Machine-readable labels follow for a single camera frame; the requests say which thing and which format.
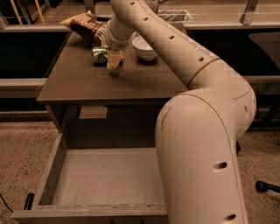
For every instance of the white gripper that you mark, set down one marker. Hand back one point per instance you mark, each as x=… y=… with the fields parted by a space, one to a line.
x=117 y=44

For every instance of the green soda can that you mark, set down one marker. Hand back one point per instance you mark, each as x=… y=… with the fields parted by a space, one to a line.
x=100 y=55

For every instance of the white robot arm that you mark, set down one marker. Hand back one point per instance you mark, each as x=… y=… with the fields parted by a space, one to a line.
x=196 y=131

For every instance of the grey cabinet with top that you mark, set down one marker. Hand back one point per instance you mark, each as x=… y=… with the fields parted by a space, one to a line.
x=93 y=107

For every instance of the open grey top drawer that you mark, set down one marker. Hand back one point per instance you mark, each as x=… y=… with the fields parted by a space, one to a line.
x=97 y=186

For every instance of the white bowl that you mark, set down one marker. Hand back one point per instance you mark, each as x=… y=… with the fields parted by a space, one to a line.
x=143 y=50

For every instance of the brown chip bag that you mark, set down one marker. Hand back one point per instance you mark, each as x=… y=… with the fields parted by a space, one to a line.
x=88 y=27

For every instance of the black chair leg caster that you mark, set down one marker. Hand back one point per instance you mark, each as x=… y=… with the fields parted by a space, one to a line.
x=263 y=187

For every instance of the wire mesh basket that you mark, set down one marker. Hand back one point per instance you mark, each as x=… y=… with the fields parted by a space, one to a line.
x=175 y=15

